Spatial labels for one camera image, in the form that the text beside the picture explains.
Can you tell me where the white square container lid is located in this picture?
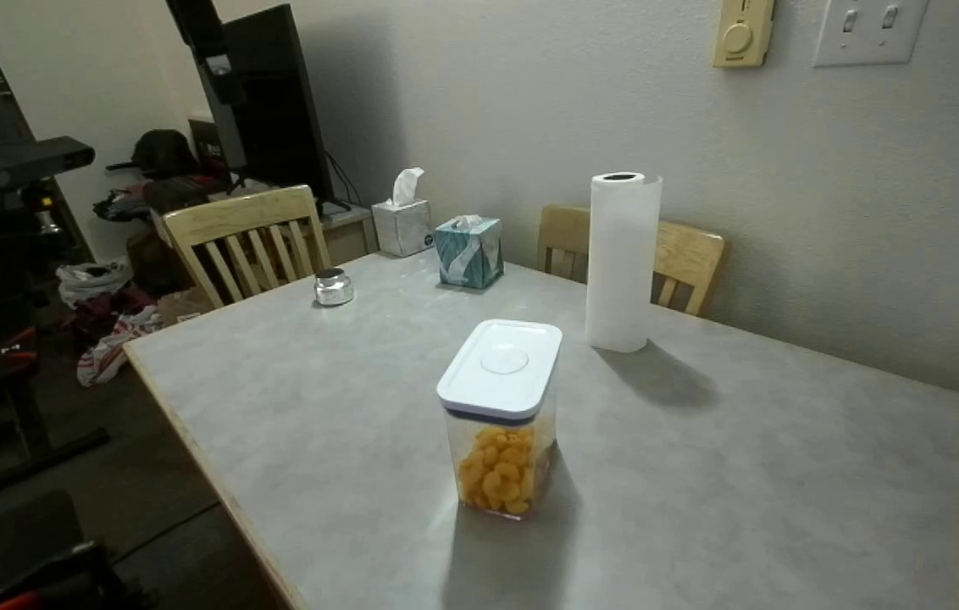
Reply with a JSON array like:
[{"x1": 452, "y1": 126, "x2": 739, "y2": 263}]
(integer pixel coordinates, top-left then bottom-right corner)
[{"x1": 434, "y1": 317, "x2": 565, "y2": 426}]

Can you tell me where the clear plastic food container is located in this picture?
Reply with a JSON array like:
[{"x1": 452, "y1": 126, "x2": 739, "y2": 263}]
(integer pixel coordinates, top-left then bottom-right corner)
[{"x1": 440, "y1": 398, "x2": 563, "y2": 524}]

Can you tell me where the small glass jar silver lid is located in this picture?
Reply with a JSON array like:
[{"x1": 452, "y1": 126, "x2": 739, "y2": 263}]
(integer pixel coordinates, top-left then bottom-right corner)
[{"x1": 310, "y1": 263, "x2": 355, "y2": 312}]

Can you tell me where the teal patterned tissue box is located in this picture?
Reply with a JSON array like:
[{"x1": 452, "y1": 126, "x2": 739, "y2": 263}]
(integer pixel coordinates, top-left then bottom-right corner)
[{"x1": 426, "y1": 215, "x2": 509, "y2": 296}]

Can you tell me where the white tissue box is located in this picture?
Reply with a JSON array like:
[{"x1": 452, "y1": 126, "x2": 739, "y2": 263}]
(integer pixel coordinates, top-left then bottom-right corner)
[{"x1": 370, "y1": 166, "x2": 434, "y2": 259}]

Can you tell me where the white paper towel roll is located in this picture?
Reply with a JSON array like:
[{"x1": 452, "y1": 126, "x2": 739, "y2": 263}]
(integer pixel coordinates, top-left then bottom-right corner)
[{"x1": 584, "y1": 166, "x2": 668, "y2": 357}]

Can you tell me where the low wooden side cabinet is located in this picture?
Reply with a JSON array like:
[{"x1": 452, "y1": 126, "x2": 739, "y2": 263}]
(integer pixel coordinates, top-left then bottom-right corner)
[{"x1": 320, "y1": 200, "x2": 382, "y2": 263}]

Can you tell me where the light wooden chair low back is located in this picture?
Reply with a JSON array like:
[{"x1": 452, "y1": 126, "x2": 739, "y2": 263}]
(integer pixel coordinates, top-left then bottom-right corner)
[{"x1": 535, "y1": 200, "x2": 728, "y2": 318}]

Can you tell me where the light wooden slat-back chair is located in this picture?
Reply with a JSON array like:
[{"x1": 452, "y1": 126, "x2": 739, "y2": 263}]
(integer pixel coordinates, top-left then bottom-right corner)
[{"x1": 159, "y1": 184, "x2": 336, "y2": 312}]

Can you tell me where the black flat screen monitor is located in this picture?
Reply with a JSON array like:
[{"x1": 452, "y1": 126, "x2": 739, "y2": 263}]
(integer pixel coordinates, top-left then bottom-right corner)
[{"x1": 216, "y1": 0, "x2": 336, "y2": 208}]

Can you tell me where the black cap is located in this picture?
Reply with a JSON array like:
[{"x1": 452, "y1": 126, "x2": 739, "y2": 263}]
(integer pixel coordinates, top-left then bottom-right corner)
[{"x1": 106, "y1": 126, "x2": 202, "y2": 184}]

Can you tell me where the pile of clothes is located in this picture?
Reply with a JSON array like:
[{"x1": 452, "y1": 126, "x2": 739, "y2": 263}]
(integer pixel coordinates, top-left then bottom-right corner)
[{"x1": 51, "y1": 259, "x2": 221, "y2": 389}]

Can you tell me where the beige round-dial thermostat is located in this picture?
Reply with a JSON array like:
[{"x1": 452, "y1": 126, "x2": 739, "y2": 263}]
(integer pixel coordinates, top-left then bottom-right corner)
[{"x1": 710, "y1": 0, "x2": 779, "y2": 73}]

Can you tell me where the black metal stand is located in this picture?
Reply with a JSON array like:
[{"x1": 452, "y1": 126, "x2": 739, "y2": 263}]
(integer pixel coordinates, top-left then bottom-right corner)
[{"x1": 0, "y1": 327, "x2": 117, "y2": 501}]

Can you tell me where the black and red bag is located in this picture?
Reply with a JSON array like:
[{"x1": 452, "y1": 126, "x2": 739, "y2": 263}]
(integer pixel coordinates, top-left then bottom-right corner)
[{"x1": 0, "y1": 540, "x2": 133, "y2": 610}]

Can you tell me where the black bar-shaped stereo camera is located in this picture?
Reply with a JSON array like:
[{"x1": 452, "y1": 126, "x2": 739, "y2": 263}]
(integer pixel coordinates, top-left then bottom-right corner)
[{"x1": 0, "y1": 132, "x2": 98, "y2": 195}]

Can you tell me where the white double light switch plate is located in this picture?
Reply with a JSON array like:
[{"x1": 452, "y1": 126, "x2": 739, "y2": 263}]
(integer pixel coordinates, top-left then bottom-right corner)
[{"x1": 814, "y1": 0, "x2": 934, "y2": 67}]

